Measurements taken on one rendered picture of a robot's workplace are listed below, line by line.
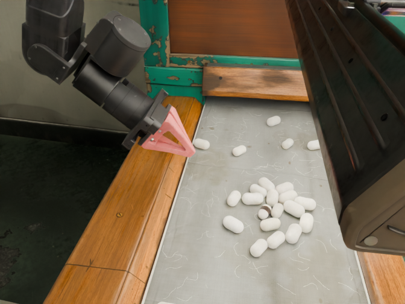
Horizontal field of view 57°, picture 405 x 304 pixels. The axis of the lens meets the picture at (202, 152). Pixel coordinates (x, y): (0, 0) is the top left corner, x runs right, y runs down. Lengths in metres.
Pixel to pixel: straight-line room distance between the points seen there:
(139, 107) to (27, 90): 1.88
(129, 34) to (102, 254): 0.31
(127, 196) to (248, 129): 0.37
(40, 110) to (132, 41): 1.94
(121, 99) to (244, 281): 0.31
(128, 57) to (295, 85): 0.52
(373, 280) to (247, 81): 0.55
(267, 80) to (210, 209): 0.40
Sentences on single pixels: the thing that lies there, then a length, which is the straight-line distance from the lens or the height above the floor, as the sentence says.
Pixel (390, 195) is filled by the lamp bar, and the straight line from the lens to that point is 0.17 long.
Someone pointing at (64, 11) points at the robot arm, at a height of 1.07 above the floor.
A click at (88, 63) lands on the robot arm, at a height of 1.00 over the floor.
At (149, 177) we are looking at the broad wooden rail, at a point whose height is 0.76.
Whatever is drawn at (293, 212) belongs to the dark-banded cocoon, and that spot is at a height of 0.75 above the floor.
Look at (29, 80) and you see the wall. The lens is 2.36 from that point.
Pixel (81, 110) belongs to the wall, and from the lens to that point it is 2.26.
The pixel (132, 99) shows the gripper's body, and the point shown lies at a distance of 0.54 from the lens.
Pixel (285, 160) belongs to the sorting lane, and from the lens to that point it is 0.80.
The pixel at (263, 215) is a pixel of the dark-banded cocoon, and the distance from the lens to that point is 0.63.
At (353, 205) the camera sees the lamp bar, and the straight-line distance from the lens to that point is 0.18.
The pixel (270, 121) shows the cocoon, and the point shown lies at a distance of 0.91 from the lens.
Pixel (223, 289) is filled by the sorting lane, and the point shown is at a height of 0.74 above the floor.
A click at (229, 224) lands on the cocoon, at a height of 0.76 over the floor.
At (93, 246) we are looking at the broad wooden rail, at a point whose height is 0.76.
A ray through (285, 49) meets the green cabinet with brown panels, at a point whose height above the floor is 0.90.
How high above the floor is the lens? 1.17
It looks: 33 degrees down
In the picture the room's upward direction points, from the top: straight up
